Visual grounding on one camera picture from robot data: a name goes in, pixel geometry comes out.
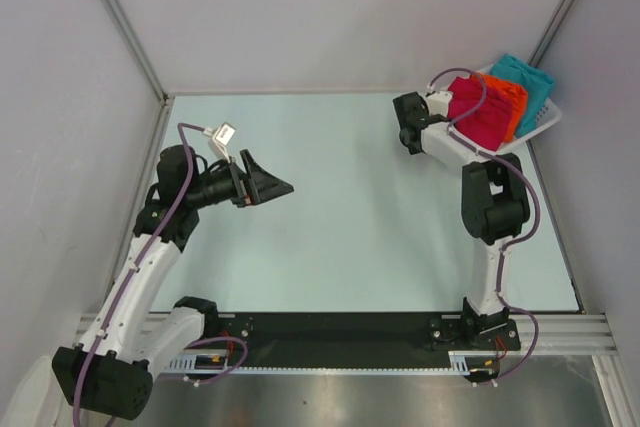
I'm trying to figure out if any white slotted cable duct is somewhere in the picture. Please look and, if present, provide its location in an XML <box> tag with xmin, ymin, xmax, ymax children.
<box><xmin>162</xmin><ymin>351</ymin><xmax>498</xmax><ymax>383</ymax></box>

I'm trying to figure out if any orange t shirt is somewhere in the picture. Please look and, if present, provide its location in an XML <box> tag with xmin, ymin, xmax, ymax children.
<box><xmin>478</xmin><ymin>73</ymin><xmax>529</xmax><ymax>144</ymax></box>

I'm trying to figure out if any white plastic laundry basket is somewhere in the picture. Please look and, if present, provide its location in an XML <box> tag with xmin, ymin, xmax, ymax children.
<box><xmin>469</xmin><ymin>62</ymin><xmax>564</xmax><ymax>153</ymax></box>

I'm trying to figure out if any magenta red t shirt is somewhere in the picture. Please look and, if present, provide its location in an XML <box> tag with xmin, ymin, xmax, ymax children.
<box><xmin>449</xmin><ymin>77</ymin><xmax>510</xmax><ymax>151</ymax></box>

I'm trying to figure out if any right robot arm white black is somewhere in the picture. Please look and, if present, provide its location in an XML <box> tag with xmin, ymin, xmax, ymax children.
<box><xmin>393</xmin><ymin>92</ymin><xmax>531</xmax><ymax>348</ymax></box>

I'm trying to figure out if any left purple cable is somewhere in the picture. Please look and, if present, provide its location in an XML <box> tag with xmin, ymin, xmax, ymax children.
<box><xmin>72</xmin><ymin>122</ymin><xmax>249</xmax><ymax>427</ymax></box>

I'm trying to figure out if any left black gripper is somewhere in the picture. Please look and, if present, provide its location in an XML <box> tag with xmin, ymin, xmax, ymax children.
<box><xmin>186</xmin><ymin>149</ymin><xmax>292</xmax><ymax>209</ymax></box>

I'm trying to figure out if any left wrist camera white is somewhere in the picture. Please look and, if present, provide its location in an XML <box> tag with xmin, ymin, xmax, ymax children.
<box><xmin>203</xmin><ymin>122</ymin><xmax>236</xmax><ymax>163</ymax></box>

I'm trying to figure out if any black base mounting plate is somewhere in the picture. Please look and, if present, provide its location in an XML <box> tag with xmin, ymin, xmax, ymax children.
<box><xmin>207</xmin><ymin>312</ymin><xmax>521</xmax><ymax>368</ymax></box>

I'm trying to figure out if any teal t shirt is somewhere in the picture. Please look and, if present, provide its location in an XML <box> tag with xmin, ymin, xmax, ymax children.
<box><xmin>490</xmin><ymin>54</ymin><xmax>556</xmax><ymax>138</ymax></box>

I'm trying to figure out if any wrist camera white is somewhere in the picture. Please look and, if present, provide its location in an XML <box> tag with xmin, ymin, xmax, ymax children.
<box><xmin>425</xmin><ymin>90</ymin><xmax>453</xmax><ymax>119</ymax></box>
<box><xmin>203</xmin><ymin>122</ymin><xmax>236</xmax><ymax>163</ymax></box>

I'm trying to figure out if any purple cable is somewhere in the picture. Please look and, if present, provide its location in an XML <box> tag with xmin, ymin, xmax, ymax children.
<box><xmin>72</xmin><ymin>122</ymin><xmax>249</xmax><ymax>427</ymax></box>
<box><xmin>429</xmin><ymin>67</ymin><xmax>541</xmax><ymax>388</ymax></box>

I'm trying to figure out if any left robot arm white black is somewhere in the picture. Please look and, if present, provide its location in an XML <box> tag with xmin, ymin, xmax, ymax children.
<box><xmin>52</xmin><ymin>145</ymin><xmax>294</xmax><ymax>424</ymax></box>

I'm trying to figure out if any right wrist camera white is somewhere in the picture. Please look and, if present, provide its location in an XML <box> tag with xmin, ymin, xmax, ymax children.
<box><xmin>425</xmin><ymin>90</ymin><xmax>453</xmax><ymax>119</ymax></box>

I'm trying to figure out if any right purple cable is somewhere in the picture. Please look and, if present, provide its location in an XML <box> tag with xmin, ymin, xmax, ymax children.
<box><xmin>429</xmin><ymin>67</ymin><xmax>541</xmax><ymax>388</ymax></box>

